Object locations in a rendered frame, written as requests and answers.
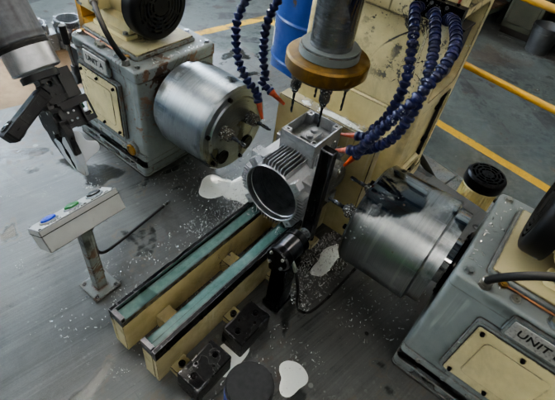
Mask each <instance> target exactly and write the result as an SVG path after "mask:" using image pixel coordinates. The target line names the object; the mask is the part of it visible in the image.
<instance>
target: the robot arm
mask: <svg viewBox="0 0 555 400"><path fill-rule="evenodd" d="M0 58H1V60H2V62H3V63H4V65H5V67H6V69H7V71H8V73H9V74H10V75H11V77H12V79H19V78H21V79H20V82H21V85H22V86H26V85H29V84H32V83H33V84H34V85H35V86H36V90H34V91H33V92H32V93H31V95H30V96H29V97H28V99H27V100H25V102H24V103H23V104H22V105H21V107H20V108H19V110H18V111H17V112H16V114H15V115H14V116H13V117H12V119H11V120H10V121H8V122H7V123H6V124H5V125H4V126H3V128H2V129H1V130H0V132H1V133H0V137H1V138H2V139H4V140H5V141H6V142H8V143H17V142H19V141H21V139H22V138H23V137H24V136H25V134H26V133H27V130H28V128H29V127H30V126H31V124H32V123H33V121H34V120H35V119H36V118H37V117H39V118H40V122H41V124H42V126H43V127H44V128H45V130H46V131H47V132H48V134H49V136H50V139H51V140H52V141H53V143H54V144H55V146H56V147H57V149H58V150H59V152H60V153H61V154H62V156H64V157H65V159H66V160H67V161H68V162H69V163H70V164H71V165H72V166H73V168H74V169H75V170H76V171H78V172H79V173H81V174H82V175H84V176H87V175H88V167H87V165H86V162H87V161H88V160H89V159H90V158H91V157H92V156H93V155H95V154H96V153H97V152H98V151H99V149H100V145H99V144H98V142H97V141H95V140H85V139H84V137H83V135H82V133H81V132H79V131H73V130H72V129H73V128H75V127H76V126H77V127H80V126H83V125H85V124H87V123H88V122H89V121H91V120H93V119H95V118H97V117H98V116H97V114H96V113H95V111H94V109H93V106H92V104H91V103H90V101H89V99H88V96H87V94H86V93H81V91H80V89H79V87H78V85H77V83H76V81H75V79H74V77H73V75H72V74H71V72H70V70H69V67H68V65H65V66H63V67H60V68H58V67H55V66H56V65H57V64H59V63H60V60H59V57H58V55H57V54H56V53H55V50H54V48H53V46H52V44H51V43H50V41H49V40H48V38H47V36H46V34H45V32H44V30H43V28H42V26H41V24H40V23H39V21H38V19H37V17H36V15H35V13H34V11H33V9H32V7H31V5H30V3H29V2H28V0H0ZM85 101H88V104H89V106H90V108H91V109H92V112H93V113H92V114H91V112H90V111H89V110H88V111H84V110H83V108H84V107H85V106H84V104H83V102H85Z"/></svg>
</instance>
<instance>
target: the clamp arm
mask: <svg viewBox="0 0 555 400"><path fill-rule="evenodd" d="M338 153H339V152H338V151H337V150H335V149H333V148H331V147H330V146H328V145H325V146H323V147H322V148H321V149H320V154H319V158H318V161H317V165H316V168H315V174H314V178H313V181H312V185H311V190H310V194H309V197H308V201H307V204H306V210H305V214H304V217H303V221H302V224H301V230H302V231H304V232H305V231H306V230H307V231H308V232H306V235H308V234H309V236H308V237H307V239H308V240H311V239H312V238H313V237H314V235H315V230H316V228H317V224H318V221H319V218H320V213H321V210H322V207H323V204H324V201H325V196H326V193H327V190H328V187H329V184H330V179H331V175H332V173H333V169H334V165H335V161H336V159H337V155H338ZM303 229H304V230H303Z"/></svg>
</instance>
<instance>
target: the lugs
mask: <svg viewBox="0 0 555 400"><path fill-rule="evenodd" d="M344 155H345V154H344V153H338V155H337V159H338V158H341V157H342V156H344ZM262 161H263V158H262V156H261V154H258V155H254V156H253V157H251V158H250V159H249V162H250V163H251V165H252V167H253V166H255V165H258V164H260V163H261V162H262ZM289 185H290V187H291V189H292V191H293V193H299V192H300V191H302V190H303V189H304V188H305V187H304V185H303V183H302V181H301V180H300V179H297V180H294V181H293V182H292V183H290V184H289ZM245 196H246V198H247V199H248V201H249V202H253V200H252V198H251V197H250V195H249V193H246V194H245ZM282 223H283V225H284V226H285V227H286V228H287V227H293V226H294V225H295V224H296V222H295V221H293V220H292V219H291V220H289V221H283V222H282Z"/></svg>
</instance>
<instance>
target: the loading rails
mask: <svg viewBox="0 0 555 400"><path fill-rule="evenodd" d="M253 204H255V203H254V202H247V203H246V204H245V205H243V206H242V207H240V208H239V209H238V210H236V211H235V212H233V213H232V214H231V215H230V216H228V217H227V218H226V219H225V220H224V221H222V222H221V223H219V224H218V225H217V226H215V227H214V228H213V229H211V230H210V231H208V232H207V233H206V234H205V235H204V236H203V237H201V238H200V239H199V240H197V241H196V242H194V243H193V244H192V245H190V246H189V247H188V248H186V249H185V250H184V251H183V252H182V253H180V254H179V255H178V256H176V257H175V258H174V259H172V260H171V261H169V262H168V263H167V264H166V265H165V266H164V267H162V268H161V269H159V270H158V271H157V272H155V273H154V274H153V275H151V276H150V277H149V278H147V279H146V280H145V281H144V282H143V283H141V284H140V285H139V286H137V287H136V288H134V289H133V290H132V291H130V292H129V293H128V294H126V295H125V296H124V297H123V298H122V299H120V300H119V301H118V302H116V303H115V304H113V305H112V306H111V307H109V308H108V311H109V314H110V317H111V321H112V325H113V327H114V330H115V333H116V338H117V339H118V340H119V341H120V342H121V343H122V344H123V345H124V346H125V347H126V348H127V349H128V350H129V349H130V348H131V347H132V346H133V345H135V344H136V343H137V342H138V341H139V340H141V339H142V338H143V337H144V336H145V335H146V334H148V333H149V332H150V331H151V330H152V329H154V328H155V327H156V326H157V325H158V326H159V329H158V330H156V331H155V332H154V333H153V334H152V335H151V336H149V337H148V338H147V339H146V338H145V337H144V338H143V339H142V340H141V345H142V349H143V353H144V357H145V363H146V368H147V370H148V371H150V373H152V375H153V376H155V377H156V379H157V380H158V381H160V380H161V379H162V378H163V377H164V376H165V375H166V374H167V373H168V372H169V371H170V370H171V371H172V372H173V373H174V374H175V375H176V376H178V371H179V370H180V369H181V368H182V367H183V366H185V365H186V364H187V363H188V362H189V361H190V359H189V358H188V357H187V354H188V353H189V352H190V351H191V350H192V349H193V348H194V347H195V346H196V345H197V344H198V343H199V342H200V341H201V340H202V339H203V338H204V337H205V336H206V335H207V334H208V333H209V332H210V331H212V330H213V329H214V328H215V327H216V326H217V325H218V324H219V323H220V322H221V321H222V320H223V321H224V322H225V323H228V322H229V321H230V320H231V319H232V318H233V317H235V316H236V314H237V313H238V312H239V311H240V310H239V309H238V308H237V307H236V306H237V305H239V304H240V303H241V302H242V301H243V300H244V299H245V298H246V297H247V296H248V295H249V294H250V293H251V292H252V291H253V290H254V289H255V288H256V287H257V286H258V285H259V284H260V283H261V282H262V281H263V280H264V279H267V280H268V281H269V277H270V273H271V269H270V268H269V267H268V264H269V262H268V257H267V249H268V248H269V247H270V246H271V245H273V244H276V243H277V242H278V241H279V240H280V239H281V238H283V235H284V234H285V233H286V232H287V231H288V230H289V229H292V228H295V229H297V230H299V231H300V230H301V224H302V220H300V221H299V222H297V223H296V224H295V225H294V226H293V227H287V228H286V227H285V226H284V225H283V226H284V227H285V228H284V227H283V226H281V225H280V224H283V223H282V222H281V223H280V224H279V225H278V223H276V224H275V221H274V222H272V220H271V221H269V218H268V219H267V216H266V217H264V214H263V215H261V212H259V210H257V211H256V205H253ZM252 205H253V206H252ZM252 207H253V209H252ZM248 208H249V209H248ZM251 210H252V211H253V210H254V212H252V211H251ZM247 213H248V214H249V215H247ZM257 213H258V214H257ZM253 215H254V216H253ZM270 227H273V229H272V230H271V231H270V232H269V233H268V234H267V235H265V236H264V237H263V238H262V239H261V240H259V241H258V242H257V243H256V244H255V245H253V246H252V247H251V248H250V249H249V250H248V251H246V252H245V253H244V254H243V255H242V256H241V257H239V256H238V255H239V254H240V253H241V252H242V251H243V250H245V249H246V248H247V247H248V246H249V245H251V244H252V243H253V242H254V241H255V240H257V239H258V238H259V237H260V236H261V235H262V234H263V233H264V232H265V231H266V230H267V229H269V228H270ZM278 227H279V228H278ZM277 228H278V229H279V230H277ZM275 231H277V232H276V233H275ZM280 233H281V235H280ZM275 234H276V235H275ZM278 234H279V235H278ZM221 270H222V271H223V273H222V274H220V275H219V276H218V277H217V278H216V279H214V280H213V281H212V282H211V283H210V284H209V285H207V286H206V287H205V288H204V289H203V290H202V291H201V292H200V293H199V294H198V295H197V296H196V297H194V298H193V299H192V300H191V301H190V302H188V303H187V304H186V305H185V306H184V307H182V308H181V309H180V310H179V311H178V312H177V311H176V310H175V309H176V308H178V307H179V306H180V305H181V304H182V303H183V302H185V301H186V300H187V299H188V298H189V297H191V296H192V295H193V294H194V293H195V292H196V291H197V290H198V289H199V288H200V287H202V286H203V285H204V284H205V283H206V282H208V281H209V280H210V279H211V278H212V277H213V276H215V275H216V274H217V273H218V272H219V271H221Z"/></svg>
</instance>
